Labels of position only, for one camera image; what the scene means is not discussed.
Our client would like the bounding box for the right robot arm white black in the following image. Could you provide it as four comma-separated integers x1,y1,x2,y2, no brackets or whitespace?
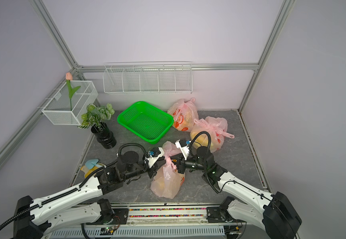
174,144,302,239

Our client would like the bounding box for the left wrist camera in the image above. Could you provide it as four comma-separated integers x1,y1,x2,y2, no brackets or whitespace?
147,147,165,168

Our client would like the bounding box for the pink artificial tulip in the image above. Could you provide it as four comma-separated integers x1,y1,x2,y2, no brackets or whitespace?
65,72,81,111

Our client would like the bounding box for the white wire shelf back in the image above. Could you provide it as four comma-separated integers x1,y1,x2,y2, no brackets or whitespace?
103,61,193,94

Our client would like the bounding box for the green plastic basket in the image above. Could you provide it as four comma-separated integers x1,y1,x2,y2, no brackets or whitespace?
117,101,174,144

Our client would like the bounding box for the green potted plant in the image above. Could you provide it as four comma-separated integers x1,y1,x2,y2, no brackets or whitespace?
78,103,115,132

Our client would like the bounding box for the printed pink plastic bag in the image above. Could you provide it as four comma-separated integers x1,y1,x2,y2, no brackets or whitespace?
190,117,235,153
168,98,199,132

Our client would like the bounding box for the plain pink plastic bag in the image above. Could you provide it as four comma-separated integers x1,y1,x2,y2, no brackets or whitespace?
151,141,185,199

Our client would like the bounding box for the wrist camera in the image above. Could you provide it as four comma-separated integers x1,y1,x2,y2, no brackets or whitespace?
175,139,191,160
147,147,165,168

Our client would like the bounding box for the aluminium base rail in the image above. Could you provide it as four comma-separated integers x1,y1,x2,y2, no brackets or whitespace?
44,203,247,239

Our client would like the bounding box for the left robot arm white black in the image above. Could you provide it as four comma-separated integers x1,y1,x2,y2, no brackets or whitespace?
0,147,164,239

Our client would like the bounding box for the white wire basket left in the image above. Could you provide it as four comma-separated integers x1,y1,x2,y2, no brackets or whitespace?
41,80,99,126

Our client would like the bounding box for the yellow white work glove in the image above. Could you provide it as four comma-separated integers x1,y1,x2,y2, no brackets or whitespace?
80,163,104,178

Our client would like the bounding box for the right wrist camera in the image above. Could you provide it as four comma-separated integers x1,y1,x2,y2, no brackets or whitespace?
175,139,191,160

